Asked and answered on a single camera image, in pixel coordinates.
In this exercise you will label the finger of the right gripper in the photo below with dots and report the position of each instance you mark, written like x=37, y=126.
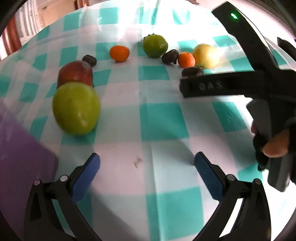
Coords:
x=208, y=86

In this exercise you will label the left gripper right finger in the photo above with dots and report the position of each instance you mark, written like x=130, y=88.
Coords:
x=253, y=221

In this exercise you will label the dark red pomegranate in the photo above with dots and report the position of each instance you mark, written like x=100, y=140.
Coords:
x=76, y=71

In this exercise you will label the orange tangerine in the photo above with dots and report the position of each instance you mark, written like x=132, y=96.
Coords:
x=119, y=53
x=186, y=60

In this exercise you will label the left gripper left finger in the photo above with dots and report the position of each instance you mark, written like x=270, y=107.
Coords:
x=41, y=220

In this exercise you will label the purple fabric storage box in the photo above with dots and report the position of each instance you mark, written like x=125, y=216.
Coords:
x=23, y=160

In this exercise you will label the white glass door cabinet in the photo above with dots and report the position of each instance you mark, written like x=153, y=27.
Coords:
x=28, y=21

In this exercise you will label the dark fruit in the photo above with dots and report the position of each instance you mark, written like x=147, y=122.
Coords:
x=90, y=60
x=192, y=71
x=170, y=57

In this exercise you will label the red wooden door frame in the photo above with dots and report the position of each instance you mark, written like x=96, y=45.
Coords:
x=11, y=38

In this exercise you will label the yellow pear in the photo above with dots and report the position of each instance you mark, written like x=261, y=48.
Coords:
x=206, y=56

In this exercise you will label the large green apple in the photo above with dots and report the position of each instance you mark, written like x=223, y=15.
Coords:
x=76, y=108

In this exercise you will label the teal white checkered tablecloth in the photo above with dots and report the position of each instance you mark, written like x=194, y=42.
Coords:
x=147, y=134

